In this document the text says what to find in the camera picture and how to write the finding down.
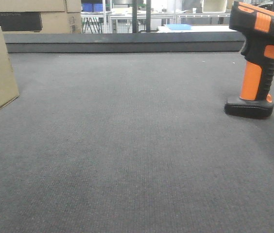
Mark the black vertical post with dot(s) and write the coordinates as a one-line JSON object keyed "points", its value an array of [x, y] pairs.
{"points": [[134, 16], [148, 16]]}

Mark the orange black barcode scanner gun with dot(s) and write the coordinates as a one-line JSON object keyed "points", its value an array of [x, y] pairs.
{"points": [[257, 25]]}

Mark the blue storage bins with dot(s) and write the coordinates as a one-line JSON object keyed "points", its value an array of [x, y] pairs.
{"points": [[92, 7]]}

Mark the white metal workbench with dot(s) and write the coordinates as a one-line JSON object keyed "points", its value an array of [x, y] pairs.
{"points": [[123, 23]]}

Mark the blue plastic tray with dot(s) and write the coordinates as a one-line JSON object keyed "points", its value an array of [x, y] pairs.
{"points": [[178, 27]]}

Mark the large stacked cardboard boxes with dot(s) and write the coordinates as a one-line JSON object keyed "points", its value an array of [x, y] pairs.
{"points": [[40, 16]]}

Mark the black vertical post right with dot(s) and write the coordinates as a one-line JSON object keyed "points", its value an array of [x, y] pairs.
{"points": [[148, 16]]}

